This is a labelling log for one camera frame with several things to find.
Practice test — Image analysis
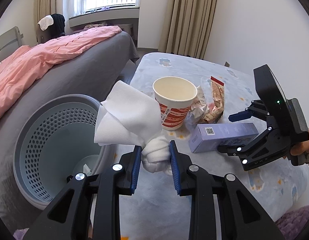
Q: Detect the purple fluffy cloth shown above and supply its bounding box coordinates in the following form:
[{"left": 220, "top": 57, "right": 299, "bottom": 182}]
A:
[
  {"left": 276, "top": 204, "right": 309, "bottom": 240},
  {"left": 13, "top": 227, "right": 30, "bottom": 240}
]

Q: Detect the pink blanket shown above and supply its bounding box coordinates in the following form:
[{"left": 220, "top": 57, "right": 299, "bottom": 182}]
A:
[{"left": 0, "top": 26, "right": 122, "bottom": 125}]

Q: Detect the narrow beige curtain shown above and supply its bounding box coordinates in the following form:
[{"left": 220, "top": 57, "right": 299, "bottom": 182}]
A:
[{"left": 34, "top": 0, "right": 53, "bottom": 23}]

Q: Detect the crumpled white paper wrapper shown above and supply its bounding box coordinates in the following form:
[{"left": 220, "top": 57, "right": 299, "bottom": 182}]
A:
[{"left": 189, "top": 85, "right": 210, "bottom": 119}]

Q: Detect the grey perforated plastic basket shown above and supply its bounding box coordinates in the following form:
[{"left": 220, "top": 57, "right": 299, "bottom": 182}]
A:
[{"left": 13, "top": 94, "right": 117, "bottom": 210}]

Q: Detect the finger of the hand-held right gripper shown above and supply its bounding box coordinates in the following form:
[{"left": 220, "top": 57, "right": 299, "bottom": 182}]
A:
[
  {"left": 217, "top": 127, "right": 278, "bottom": 159},
  {"left": 228, "top": 99, "right": 270, "bottom": 123}
]

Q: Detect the grey bed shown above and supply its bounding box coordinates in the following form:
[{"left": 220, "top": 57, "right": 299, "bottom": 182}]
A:
[{"left": 0, "top": 30, "right": 140, "bottom": 230}]

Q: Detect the white cloth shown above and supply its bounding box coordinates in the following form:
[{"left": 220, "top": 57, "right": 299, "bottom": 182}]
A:
[{"left": 38, "top": 15, "right": 55, "bottom": 31}]

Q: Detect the grey window sill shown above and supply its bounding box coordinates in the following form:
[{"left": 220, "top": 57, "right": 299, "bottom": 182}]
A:
[{"left": 69, "top": 6, "right": 140, "bottom": 28}]

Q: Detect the long purple box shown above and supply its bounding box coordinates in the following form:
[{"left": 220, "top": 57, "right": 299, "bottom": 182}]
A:
[{"left": 189, "top": 122, "right": 259, "bottom": 153}]

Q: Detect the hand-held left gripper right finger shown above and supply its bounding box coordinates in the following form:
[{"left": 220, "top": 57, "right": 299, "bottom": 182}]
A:
[{"left": 169, "top": 140, "right": 285, "bottom": 240}]

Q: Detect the person's right hand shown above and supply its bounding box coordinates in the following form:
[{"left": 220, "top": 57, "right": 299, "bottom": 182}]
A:
[{"left": 290, "top": 120, "right": 309, "bottom": 157}]

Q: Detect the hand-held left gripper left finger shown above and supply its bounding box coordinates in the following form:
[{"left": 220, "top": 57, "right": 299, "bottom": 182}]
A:
[{"left": 27, "top": 145, "right": 142, "bottom": 240}]

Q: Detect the wide beige curtain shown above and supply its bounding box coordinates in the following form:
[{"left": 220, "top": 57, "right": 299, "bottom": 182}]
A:
[{"left": 158, "top": 0, "right": 220, "bottom": 59}]

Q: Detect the chair with dark clothes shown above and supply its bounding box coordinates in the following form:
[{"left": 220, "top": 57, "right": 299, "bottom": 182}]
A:
[{"left": 37, "top": 14, "right": 66, "bottom": 44}]

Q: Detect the grey headboard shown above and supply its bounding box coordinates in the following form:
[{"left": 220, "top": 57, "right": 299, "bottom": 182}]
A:
[{"left": 0, "top": 26, "right": 24, "bottom": 65}]

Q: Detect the knotted white tissue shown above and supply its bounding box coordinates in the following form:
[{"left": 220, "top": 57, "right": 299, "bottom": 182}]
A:
[{"left": 94, "top": 80, "right": 172, "bottom": 175}]

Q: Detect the paper cup with red print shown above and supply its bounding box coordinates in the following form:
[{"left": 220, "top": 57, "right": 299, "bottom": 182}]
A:
[{"left": 153, "top": 77, "right": 198, "bottom": 131}]

